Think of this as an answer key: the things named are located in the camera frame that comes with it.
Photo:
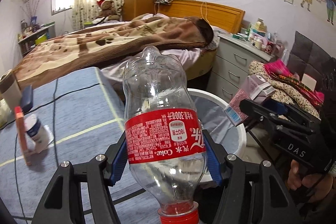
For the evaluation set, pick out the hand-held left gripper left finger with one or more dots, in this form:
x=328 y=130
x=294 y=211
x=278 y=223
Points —
x=118 y=162

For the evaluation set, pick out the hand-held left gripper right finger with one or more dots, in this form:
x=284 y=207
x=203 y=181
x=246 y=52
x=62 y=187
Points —
x=214 y=162

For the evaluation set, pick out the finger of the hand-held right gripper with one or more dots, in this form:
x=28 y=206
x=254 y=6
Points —
x=265 y=115
x=278 y=106

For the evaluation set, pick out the pink patterned milk carton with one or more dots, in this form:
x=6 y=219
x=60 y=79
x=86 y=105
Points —
x=241 y=100

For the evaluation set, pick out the white round trash bin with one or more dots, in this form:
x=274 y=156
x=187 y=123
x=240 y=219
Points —
x=223 y=113

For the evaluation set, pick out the clear plastic bottle red cap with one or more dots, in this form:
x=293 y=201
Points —
x=160 y=98

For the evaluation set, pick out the person's right hand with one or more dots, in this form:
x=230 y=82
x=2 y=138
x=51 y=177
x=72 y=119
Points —
x=294 y=174

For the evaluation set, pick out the floral cloth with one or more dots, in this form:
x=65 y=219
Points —
x=294 y=98

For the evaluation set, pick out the pink striped cloth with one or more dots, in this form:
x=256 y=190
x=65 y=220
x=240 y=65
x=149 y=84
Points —
x=283 y=70

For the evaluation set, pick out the grey drawer dresser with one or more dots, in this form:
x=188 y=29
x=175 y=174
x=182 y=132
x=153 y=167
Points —
x=236 y=64

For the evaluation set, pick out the dark grey padded panel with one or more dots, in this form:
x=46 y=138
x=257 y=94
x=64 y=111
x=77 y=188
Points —
x=307 y=53

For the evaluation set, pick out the cluster of medicine boxes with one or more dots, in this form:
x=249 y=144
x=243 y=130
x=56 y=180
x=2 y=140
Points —
x=257 y=35

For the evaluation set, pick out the white can blue label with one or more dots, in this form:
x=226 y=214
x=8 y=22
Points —
x=38 y=132

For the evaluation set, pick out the pale pink bed sheet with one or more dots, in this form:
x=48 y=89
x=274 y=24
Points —
x=189 y=57

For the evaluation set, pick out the red medicine box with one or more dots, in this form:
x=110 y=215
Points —
x=22 y=134

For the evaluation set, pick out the dark blue box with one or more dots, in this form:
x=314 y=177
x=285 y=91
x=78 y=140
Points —
x=27 y=98

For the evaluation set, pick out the wooden bed headboard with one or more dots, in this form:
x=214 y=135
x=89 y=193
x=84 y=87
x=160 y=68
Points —
x=210 y=12

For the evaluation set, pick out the brown paw print blanket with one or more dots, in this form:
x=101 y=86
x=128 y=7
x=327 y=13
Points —
x=105 y=43

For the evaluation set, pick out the white and brown thermos cup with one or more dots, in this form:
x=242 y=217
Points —
x=9 y=87

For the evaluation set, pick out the cluttered side desk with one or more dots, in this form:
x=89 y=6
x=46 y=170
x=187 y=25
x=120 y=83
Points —
x=34 y=37

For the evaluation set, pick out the brown teddy bear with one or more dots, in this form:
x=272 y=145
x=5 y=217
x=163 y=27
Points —
x=107 y=10

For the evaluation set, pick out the power strip with chargers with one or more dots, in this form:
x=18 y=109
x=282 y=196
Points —
x=162 y=1

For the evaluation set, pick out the dried branches in vase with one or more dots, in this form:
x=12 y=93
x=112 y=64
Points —
x=32 y=7

